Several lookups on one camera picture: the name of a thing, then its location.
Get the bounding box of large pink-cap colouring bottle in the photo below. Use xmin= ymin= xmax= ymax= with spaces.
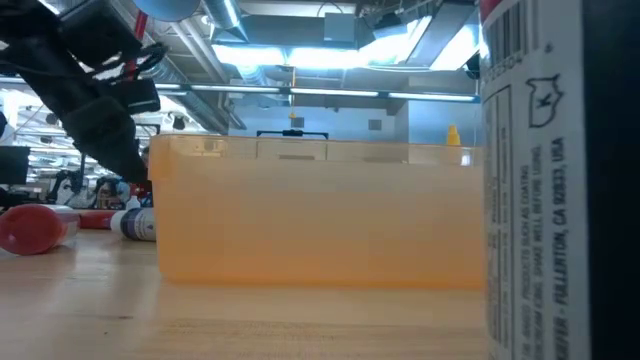
xmin=478 ymin=0 xmax=640 ymax=360

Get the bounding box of orange translucent plastic tray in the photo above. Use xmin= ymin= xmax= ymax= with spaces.
xmin=147 ymin=133 xmax=487 ymax=291

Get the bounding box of yellow hanging plug cord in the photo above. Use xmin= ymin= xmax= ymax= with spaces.
xmin=288 ymin=64 xmax=298 ymax=120

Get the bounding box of black monitor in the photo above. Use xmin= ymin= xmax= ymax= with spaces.
xmin=0 ymin=145 xmax=31 ymax=186

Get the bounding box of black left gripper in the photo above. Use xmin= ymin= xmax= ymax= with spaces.
xmin=14 ymin=0 xmax=163 ymax=184

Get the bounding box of long ceiling strip light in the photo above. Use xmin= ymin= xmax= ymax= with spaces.
xmin=154 ymin=83 xmax=481 ymax=104

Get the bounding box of large orange-cap colouring bottle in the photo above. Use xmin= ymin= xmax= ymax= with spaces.
xmin=0 ymin=203 xmax=81 ymax=257

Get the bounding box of silver air duct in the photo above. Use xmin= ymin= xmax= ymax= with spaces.
xmin=202 ymin=0 xmax=251 ymax=44

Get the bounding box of small black bracket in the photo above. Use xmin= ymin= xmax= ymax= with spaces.
xmin=256 ymin=129 xmax=330 ymax=140

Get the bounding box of large purple-cap colouring bottle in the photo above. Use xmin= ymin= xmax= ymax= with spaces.
xmin=109 ymin=206 xmax=158 ymax=243

